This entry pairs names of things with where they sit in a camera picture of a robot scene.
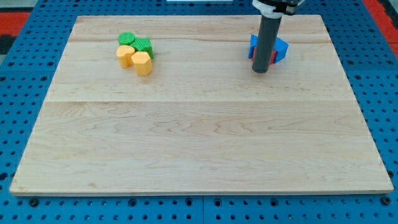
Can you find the blue block right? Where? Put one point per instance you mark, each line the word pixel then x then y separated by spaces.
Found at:
pixel 281 48

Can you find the green round block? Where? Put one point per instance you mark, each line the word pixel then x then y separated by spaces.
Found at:
pixel 126 38

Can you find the yellow rounded block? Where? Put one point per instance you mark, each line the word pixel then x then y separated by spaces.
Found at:
pixel 124 54

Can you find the wooden board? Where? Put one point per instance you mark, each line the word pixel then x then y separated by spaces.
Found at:
pixel 202 122

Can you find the green cube block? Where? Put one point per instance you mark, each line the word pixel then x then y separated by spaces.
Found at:
pixel 143 45

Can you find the yellow hexagonal block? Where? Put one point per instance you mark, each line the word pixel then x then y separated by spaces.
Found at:
pixel 142 63

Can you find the blue block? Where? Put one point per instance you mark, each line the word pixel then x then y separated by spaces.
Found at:
pixel 252 45
pixel 281 48

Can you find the red block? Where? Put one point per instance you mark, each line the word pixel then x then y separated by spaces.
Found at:
pixel 274 52

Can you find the blue block left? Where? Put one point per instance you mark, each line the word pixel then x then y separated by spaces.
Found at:
pixel 252 45

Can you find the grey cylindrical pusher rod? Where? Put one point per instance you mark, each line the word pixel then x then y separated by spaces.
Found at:
pixel 267 35

